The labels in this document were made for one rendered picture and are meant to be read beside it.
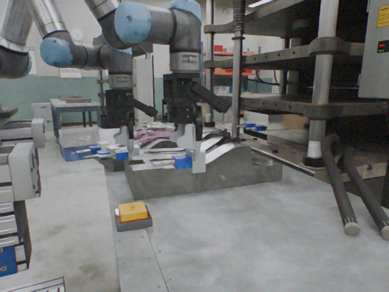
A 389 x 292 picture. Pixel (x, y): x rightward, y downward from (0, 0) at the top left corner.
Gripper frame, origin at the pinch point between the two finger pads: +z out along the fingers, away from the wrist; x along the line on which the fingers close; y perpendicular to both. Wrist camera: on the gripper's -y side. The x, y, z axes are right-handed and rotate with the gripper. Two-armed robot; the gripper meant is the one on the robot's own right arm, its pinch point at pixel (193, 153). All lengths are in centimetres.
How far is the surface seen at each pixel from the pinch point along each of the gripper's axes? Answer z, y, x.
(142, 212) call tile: 11.7, 14.5, 5.4
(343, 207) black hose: 11.2, -30.7, 19.8
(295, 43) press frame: -51, -140, -142
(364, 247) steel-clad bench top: 15.0, -26.8, 29.5
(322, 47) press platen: -31, -58, -22
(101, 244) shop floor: 95, 25, -127
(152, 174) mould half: 7.8, 9.0, -10.1
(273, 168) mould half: 10.1, -32.1, -10.1
